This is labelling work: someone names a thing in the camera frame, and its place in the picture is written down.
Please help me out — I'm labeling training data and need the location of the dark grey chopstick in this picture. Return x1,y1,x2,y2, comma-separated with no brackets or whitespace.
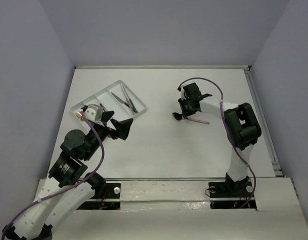
99,103,108,112

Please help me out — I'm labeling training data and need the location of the purple spoon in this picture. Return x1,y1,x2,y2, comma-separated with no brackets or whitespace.
172,112,186,121

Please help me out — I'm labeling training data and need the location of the gold spoon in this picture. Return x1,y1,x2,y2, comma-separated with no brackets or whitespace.
75,111,84,121

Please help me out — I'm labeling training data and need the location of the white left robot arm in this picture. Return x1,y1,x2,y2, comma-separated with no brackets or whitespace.
1,107,134,240

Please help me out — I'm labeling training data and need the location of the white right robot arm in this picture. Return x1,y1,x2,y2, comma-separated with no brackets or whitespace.
178,82,262,199

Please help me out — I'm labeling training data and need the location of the white cutlery tray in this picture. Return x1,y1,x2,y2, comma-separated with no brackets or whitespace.
70,80,147,127

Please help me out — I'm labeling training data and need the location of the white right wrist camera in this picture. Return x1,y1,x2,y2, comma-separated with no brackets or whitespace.
177,86,186,100

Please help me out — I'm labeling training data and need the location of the dark handled knife in tray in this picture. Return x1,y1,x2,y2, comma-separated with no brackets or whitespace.
111,92,136,114

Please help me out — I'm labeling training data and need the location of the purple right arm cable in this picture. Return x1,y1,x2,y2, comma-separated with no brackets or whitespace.
178,77,257,208

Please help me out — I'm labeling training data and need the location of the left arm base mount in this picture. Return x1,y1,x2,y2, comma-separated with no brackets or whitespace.
78,181,121,211

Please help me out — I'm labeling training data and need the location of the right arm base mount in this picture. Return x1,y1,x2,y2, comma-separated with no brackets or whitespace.
204,181,257,210

